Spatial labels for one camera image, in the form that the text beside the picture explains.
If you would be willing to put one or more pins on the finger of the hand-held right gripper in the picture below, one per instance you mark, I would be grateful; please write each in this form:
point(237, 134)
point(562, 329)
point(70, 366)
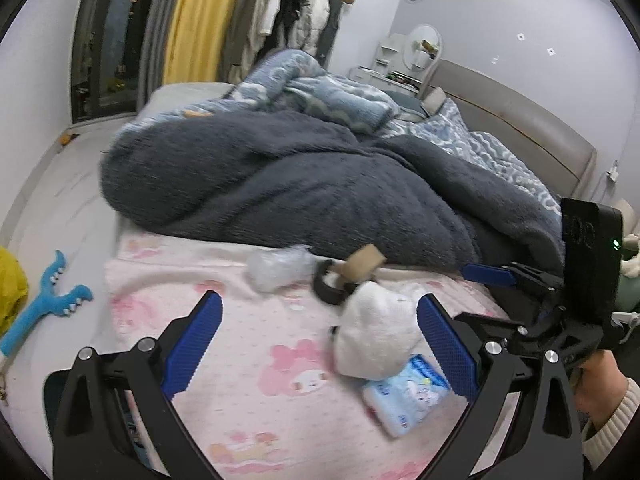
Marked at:
point(487, 272)
point(492, 324)

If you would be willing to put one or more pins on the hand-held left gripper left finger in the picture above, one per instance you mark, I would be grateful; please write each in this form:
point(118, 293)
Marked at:
point(199, 341)

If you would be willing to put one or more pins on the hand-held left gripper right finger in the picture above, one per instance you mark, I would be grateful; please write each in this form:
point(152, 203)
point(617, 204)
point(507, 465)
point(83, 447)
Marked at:
point(447, 342)

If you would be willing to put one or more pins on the blue tissue packet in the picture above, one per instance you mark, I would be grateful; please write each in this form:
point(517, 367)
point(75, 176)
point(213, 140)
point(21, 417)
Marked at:
point(405, 397)

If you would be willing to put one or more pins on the clear plastic wrap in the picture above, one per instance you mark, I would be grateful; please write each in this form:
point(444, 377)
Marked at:
point(280, 267)

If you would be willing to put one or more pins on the cardboard tube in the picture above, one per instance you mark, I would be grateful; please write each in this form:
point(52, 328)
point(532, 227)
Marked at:
point(361, 262)

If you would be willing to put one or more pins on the black tape roll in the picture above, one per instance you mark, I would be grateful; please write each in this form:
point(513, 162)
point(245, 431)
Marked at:
point(325, 287)

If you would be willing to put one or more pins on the person's right forearm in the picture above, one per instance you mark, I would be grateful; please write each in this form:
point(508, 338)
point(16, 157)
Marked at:
point(617, 425)

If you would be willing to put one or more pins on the person's right hand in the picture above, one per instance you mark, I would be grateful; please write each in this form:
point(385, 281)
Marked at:
point(600, 385)

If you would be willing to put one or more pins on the cream plush toy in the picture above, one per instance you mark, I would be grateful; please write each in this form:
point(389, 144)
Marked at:
point(631, 257)

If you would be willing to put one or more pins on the pink printed blanket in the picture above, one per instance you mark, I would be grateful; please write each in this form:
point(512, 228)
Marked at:
point(265, 350)

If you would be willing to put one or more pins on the blue plush dinosaur toy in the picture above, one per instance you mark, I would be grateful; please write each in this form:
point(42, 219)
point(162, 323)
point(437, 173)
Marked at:
point(42, 305)

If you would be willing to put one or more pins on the grey upholstered bed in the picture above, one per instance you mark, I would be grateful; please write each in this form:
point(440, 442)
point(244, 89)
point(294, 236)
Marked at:
point(525, 110)

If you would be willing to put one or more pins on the dark grey fleece blanket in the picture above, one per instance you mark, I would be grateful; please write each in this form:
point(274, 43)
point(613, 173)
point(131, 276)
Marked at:
point(280, 180)

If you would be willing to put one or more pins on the yellow plastic bag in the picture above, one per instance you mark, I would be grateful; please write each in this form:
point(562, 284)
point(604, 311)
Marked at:
point(11, 290)

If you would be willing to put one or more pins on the small orange object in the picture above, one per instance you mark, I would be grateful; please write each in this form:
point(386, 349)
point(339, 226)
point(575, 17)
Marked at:
point(196, 114)

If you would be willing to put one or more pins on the white dressing table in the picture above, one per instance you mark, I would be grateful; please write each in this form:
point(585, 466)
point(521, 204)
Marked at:
point(385, 67)

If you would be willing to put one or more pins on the small orange floor toy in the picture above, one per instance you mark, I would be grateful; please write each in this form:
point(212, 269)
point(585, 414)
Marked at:
point(66, 138)

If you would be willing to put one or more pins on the blue patterned quilt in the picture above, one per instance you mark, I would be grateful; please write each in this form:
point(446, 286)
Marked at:
point(325, 87)

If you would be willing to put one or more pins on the grey curtain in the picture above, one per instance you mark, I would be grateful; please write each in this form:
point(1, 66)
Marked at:
point(162, 30)

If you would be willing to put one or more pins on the dark window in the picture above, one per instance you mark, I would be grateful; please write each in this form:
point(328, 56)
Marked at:
point(107, 35)

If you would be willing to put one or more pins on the yellow curtain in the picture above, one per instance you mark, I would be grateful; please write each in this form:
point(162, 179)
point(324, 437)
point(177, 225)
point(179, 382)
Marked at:
point(205, 15)

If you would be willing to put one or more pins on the rack of hanging clothes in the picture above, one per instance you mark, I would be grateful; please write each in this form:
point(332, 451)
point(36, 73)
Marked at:
point(292, 10)

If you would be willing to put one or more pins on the white wall charger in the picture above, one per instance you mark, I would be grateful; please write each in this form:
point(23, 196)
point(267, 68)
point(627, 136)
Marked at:
point(613, 172)

